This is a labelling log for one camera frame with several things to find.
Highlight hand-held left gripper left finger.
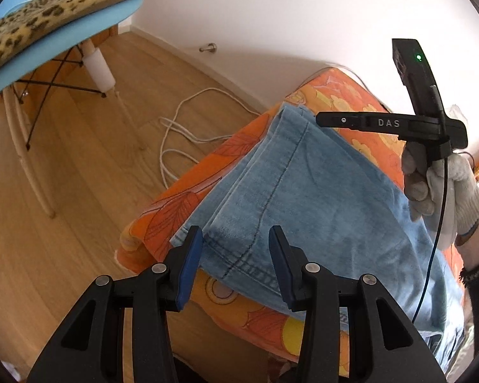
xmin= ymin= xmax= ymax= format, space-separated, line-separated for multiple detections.
xmin=26 ymin=225 xmax=204 ymax=383

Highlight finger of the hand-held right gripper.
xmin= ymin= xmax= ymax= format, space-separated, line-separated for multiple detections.
xmin=316 ymin=112 xmax=370 ymax=129

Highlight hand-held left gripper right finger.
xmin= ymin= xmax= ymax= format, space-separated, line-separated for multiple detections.
xmin=268 ymin=225 xmax=448 ymax=383

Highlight light blue denim pants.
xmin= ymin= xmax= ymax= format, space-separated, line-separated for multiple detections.
xmin=170 ymin=101 xmax=469 ymax=372

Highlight person's right hand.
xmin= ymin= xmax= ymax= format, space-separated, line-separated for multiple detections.
xmin=401 ymin=143 xmax=479 ymax=250

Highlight orange floral bedsheet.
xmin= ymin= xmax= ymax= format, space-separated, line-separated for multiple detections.
xmin=116 ymin=67 xmax=479 ymax=368

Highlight white foam leg wrap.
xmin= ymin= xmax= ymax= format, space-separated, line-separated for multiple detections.
xmin=83 ymin=47 xmax=116 ymax=92

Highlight blue chair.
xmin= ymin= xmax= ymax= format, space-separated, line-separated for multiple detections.
xmin=0 ymin=0 xmax=152 ymax=218

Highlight leopard print cushion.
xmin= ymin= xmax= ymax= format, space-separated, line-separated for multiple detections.
xmin=0 ymin=0 xmax=152 ymax=82

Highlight white power cord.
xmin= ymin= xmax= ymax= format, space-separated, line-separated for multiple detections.
xmin=159 ymin=88 xmax=264 ymax=190

